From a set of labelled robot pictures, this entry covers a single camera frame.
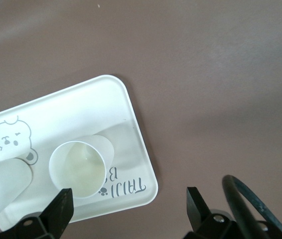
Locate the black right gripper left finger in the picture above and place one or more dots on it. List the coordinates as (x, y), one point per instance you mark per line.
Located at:
(56, 214)

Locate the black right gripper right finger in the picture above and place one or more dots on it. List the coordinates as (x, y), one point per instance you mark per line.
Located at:
(200, 219)

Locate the white paper cup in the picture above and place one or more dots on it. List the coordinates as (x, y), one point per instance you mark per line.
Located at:
(63, 171)
(9, 179)

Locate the cream bear print tray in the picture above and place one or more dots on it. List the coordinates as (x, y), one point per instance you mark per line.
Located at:
(86, 107)

